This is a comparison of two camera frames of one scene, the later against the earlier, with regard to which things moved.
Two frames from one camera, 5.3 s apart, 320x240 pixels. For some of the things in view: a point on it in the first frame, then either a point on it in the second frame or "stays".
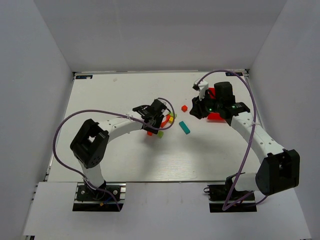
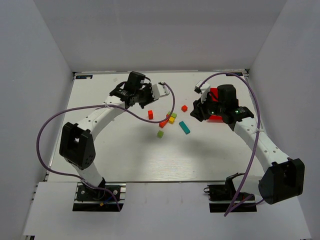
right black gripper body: x=198 y=110 stays
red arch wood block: x=163 y=123 stays
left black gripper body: x=154 y=120 to x=146 y=97
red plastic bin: x=214 y=117 stays
